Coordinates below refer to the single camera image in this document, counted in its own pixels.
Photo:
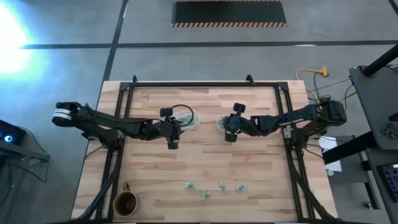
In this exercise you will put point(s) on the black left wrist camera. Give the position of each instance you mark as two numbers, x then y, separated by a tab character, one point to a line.
166	112

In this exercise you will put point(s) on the black desk frame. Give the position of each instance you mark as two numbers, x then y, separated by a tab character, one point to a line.
345	149

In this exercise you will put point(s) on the black metal table frame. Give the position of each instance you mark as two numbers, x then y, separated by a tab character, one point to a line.
202	84

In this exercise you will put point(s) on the blurry grey object top right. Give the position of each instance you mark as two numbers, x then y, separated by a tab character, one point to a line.
206	195

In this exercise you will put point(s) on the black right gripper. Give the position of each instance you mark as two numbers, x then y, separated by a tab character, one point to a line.
239	125

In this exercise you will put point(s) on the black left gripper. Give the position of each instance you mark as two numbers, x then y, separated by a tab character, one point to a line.
169	130

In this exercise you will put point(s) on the small clear plastic container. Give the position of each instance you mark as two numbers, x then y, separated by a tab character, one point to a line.
217	127

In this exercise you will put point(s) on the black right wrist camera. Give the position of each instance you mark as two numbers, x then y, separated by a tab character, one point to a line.
239	108

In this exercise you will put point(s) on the green white sweetener packet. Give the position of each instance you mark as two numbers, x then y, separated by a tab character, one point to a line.
241	187
189	186
193	123
188	118
221	123

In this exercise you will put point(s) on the black hazard-striped floor mat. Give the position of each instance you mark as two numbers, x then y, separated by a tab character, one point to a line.
228	12

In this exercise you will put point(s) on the grey side table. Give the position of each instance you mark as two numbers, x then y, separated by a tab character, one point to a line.
373	102

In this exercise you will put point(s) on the blurry grey object right edge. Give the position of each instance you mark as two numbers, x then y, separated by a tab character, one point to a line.
222	186

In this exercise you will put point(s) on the black remote controller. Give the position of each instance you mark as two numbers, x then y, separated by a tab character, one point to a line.
390	132

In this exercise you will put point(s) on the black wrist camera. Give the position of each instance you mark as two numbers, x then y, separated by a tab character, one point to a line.
166	112
239	108

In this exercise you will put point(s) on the black pole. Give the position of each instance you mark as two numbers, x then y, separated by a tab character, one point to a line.
381	60

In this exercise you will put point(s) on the wide clear plastic container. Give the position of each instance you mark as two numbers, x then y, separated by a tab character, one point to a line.
197	123

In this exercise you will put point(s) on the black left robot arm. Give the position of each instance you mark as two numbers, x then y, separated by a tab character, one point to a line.
102	123

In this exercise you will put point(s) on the black device with blue light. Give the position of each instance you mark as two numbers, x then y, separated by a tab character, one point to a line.
12	132

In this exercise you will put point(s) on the brown ceramic mug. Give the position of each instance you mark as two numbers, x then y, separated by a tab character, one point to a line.
126	203

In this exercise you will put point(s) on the white paper sheet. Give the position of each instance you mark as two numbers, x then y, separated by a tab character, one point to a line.
329	146

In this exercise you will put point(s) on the black keyboard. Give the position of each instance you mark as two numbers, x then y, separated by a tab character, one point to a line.
391	182

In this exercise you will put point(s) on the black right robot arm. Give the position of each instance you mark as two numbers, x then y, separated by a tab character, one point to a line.
298	118

